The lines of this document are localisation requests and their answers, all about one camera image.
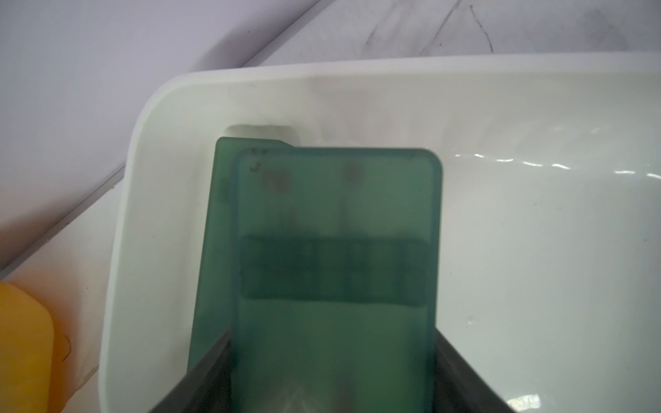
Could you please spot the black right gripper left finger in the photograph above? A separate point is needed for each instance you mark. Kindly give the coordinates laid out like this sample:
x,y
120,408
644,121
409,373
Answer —
x,y
206,388

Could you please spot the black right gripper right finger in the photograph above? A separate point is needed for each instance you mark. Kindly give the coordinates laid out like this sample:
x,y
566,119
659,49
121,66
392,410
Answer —
x,y
458,388

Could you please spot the green pencil case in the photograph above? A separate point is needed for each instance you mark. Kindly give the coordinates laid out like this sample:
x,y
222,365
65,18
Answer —
x,y
335,255
213,309

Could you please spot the white plastic storage box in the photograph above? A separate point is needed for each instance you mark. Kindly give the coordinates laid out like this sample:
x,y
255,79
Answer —
x,y
550,249

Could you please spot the yellow plastic storage box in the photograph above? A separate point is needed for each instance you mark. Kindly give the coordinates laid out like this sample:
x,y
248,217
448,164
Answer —
x,y
26,351

